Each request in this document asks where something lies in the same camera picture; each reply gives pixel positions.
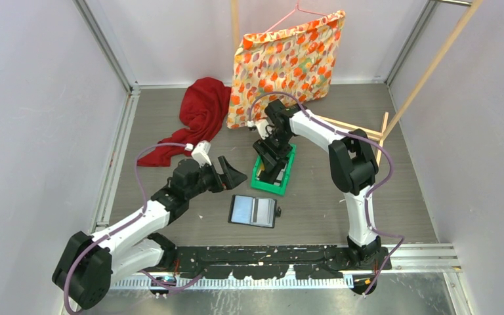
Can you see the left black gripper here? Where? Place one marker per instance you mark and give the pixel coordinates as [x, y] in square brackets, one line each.
[230, 177]

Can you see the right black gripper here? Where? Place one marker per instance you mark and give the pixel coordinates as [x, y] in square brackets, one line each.
[262, 147]

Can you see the green plastic bin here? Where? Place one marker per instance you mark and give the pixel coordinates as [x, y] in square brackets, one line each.
[274, 184]

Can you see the black card holder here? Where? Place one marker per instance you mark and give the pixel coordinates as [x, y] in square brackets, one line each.
[253, 211]

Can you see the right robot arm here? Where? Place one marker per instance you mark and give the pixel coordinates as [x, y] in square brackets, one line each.
[352, 162]

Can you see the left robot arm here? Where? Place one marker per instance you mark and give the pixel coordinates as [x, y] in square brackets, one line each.
[91, 264]

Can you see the red cloth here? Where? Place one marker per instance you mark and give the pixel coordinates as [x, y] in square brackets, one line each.
[203, 109]

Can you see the floral orange gift bag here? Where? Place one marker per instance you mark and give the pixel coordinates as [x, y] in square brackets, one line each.
[297, 61]

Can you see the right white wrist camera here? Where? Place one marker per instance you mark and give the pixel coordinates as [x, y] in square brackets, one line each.
[260, 126]

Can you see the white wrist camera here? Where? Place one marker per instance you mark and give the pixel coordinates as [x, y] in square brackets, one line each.
[200, 152]
[260, 126]

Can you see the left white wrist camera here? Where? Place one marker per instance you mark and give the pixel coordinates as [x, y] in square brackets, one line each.
[200, 152]

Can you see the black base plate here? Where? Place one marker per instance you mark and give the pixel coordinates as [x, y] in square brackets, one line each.
[267, 262]

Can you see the pink wire hanger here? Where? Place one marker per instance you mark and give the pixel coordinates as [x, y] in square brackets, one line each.
[296, 16]

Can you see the wooden rack frame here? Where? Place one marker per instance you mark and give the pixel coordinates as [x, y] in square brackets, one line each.
[388, 123]

